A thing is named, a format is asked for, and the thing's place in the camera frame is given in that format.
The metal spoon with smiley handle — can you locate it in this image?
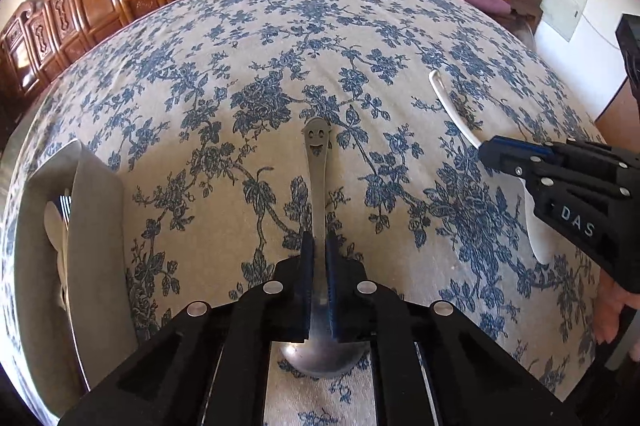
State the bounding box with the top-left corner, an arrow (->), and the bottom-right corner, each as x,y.
277,116 -> 368,379

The metal fork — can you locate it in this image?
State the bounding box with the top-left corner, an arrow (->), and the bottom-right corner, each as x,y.
59,189 -> 74,227

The person's right hand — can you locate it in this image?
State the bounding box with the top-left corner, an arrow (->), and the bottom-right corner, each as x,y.
592,273 -> 633,347

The metal tray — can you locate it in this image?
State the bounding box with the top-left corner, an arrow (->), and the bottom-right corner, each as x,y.
14,139 -> 138,392

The large white spoon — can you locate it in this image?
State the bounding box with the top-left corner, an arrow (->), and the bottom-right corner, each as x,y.
428,70 -> 553,264

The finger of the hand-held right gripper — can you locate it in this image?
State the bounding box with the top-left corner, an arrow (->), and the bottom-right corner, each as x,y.
499,135 -> 557,158
479,136 -> 556,180

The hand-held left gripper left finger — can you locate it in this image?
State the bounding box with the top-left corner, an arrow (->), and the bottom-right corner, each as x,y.
59,231 -> 316,426

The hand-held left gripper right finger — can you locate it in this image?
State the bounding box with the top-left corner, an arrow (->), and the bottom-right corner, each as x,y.
325,230 -> 583,426

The slim white spoon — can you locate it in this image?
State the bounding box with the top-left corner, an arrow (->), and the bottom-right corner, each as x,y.
44,201 -> 71,312

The white cable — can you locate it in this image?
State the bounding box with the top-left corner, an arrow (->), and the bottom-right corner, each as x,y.
582,19 -> 621,40

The white wall panel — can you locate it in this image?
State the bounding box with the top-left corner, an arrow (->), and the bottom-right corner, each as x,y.
540,0 -> 591,42

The brown wooden door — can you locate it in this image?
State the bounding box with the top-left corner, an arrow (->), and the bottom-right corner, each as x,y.
595,71 -> 640,152

